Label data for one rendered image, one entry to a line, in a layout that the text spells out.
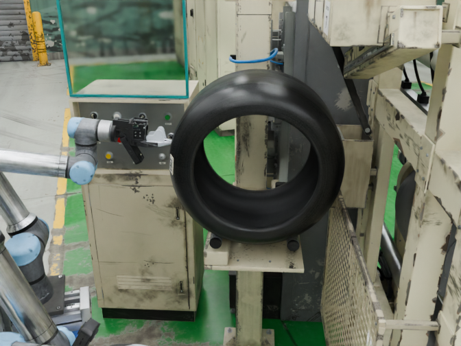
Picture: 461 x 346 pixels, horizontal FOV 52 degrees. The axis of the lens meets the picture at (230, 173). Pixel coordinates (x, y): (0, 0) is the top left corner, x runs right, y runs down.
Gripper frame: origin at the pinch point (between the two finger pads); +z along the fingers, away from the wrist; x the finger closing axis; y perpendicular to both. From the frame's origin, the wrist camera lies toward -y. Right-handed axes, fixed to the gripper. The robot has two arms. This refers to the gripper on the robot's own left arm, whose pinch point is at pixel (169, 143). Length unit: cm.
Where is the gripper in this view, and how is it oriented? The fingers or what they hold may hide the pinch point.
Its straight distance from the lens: 169.1
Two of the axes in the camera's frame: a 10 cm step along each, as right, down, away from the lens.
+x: 0.6, -4.1, 9.1
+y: 0.9, -9.1, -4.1
